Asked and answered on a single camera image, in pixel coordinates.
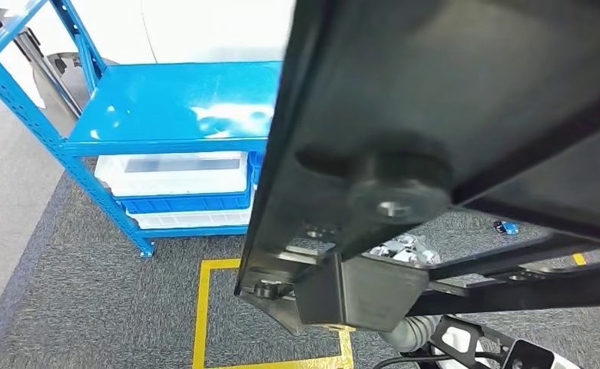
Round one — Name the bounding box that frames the black plastic panel part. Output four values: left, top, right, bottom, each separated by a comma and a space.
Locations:
233, 0, 600, 337

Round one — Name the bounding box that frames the blue metal shelf rack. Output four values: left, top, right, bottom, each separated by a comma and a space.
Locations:
0, 0, 285, 258

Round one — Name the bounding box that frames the blue plastic bin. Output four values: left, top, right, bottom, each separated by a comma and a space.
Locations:
248, 151, 265, 187
116, 191, 254, 215

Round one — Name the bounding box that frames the white car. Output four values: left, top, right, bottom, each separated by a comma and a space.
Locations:
0, 0, 296, 111

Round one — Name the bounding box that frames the grey metal stand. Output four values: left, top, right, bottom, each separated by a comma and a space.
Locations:
0, 0, 85, 118

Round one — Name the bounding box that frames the black camera cable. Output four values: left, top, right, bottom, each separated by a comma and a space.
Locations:
370, 352, 504, 369

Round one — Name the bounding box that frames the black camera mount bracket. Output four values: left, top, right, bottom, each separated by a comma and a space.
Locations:
401, 314, 555, 369

